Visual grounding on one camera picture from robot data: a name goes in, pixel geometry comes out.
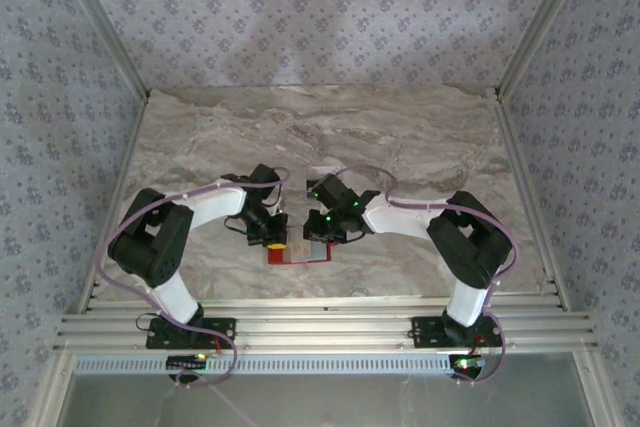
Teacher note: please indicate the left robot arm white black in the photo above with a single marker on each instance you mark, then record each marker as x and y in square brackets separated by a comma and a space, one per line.
[170, 297]

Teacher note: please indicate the aluminium frame leg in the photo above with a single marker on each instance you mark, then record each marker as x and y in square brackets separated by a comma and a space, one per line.
[592, 397]
[55, 397]

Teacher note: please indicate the red leather card holder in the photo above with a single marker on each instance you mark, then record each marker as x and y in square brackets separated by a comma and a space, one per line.
[275, 258]

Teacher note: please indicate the small circuit board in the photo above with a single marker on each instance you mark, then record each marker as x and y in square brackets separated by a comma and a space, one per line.
[469, 363]
[187, 362]

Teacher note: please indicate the aluminium table side rail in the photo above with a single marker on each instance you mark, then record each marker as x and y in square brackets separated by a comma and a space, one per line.
[131, 147]
[517, 147]

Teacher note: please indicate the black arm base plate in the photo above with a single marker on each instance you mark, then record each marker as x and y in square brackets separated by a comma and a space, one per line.
[430, 332]
[220, 334]

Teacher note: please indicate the aluminium frame post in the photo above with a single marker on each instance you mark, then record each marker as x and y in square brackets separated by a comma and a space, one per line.
[540, 22]
[106, 22]

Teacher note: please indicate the grey metal sheet panel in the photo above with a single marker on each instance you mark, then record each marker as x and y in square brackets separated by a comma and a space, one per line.
[325, 407]

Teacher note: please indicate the aluminium rail beam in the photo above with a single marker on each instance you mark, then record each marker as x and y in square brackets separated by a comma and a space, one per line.
[325, 327]

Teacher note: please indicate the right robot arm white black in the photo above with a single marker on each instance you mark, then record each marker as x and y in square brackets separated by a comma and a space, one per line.
[467, 302]

